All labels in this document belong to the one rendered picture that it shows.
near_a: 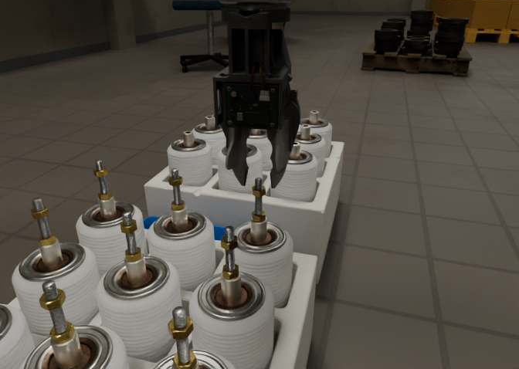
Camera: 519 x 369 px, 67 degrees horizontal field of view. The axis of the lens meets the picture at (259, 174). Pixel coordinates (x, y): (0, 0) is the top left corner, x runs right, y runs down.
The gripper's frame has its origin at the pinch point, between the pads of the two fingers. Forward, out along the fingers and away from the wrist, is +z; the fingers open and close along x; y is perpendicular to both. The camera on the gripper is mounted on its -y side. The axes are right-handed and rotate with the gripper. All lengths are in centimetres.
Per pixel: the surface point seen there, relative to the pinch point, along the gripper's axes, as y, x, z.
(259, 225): 1.6, 0.3, 6.6
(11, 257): -18, -61, 34
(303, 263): -3.9, 6.2, 16.4
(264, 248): 3.5, 1.3, 9.1
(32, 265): 11.6, -26.5, 9.1
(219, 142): -39.9, -16.6, 11.3
